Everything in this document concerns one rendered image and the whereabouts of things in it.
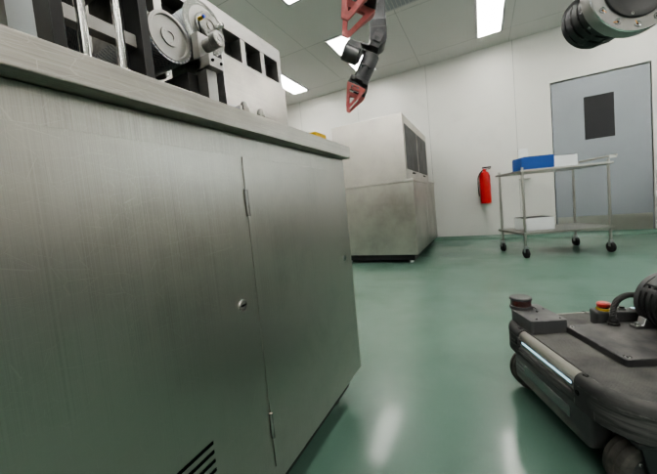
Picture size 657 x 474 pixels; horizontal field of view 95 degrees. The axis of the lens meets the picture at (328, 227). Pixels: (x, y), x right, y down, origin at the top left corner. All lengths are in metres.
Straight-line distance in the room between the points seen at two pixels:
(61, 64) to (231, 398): 0.55
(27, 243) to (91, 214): 0.07
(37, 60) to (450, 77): 5.28
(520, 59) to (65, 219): 5.41
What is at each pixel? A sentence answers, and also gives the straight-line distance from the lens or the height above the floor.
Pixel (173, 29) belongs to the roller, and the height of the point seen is 1.20.
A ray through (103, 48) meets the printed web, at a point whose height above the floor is 1.18.
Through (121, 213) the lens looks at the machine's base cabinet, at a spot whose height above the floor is 0.71.
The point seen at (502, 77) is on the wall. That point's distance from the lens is 5.44.
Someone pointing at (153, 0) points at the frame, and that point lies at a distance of 1.52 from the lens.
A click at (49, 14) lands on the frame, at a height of 1.02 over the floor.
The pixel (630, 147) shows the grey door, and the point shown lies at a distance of 5.46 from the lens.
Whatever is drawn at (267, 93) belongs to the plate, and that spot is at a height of 1.36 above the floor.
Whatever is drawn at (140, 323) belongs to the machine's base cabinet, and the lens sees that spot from 0.51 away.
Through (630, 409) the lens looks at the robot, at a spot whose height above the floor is 0.23.
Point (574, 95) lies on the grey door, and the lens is 5.44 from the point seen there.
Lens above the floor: 0.69
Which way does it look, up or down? 4 degrees down
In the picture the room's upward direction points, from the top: 5 degrees counter-clockwise
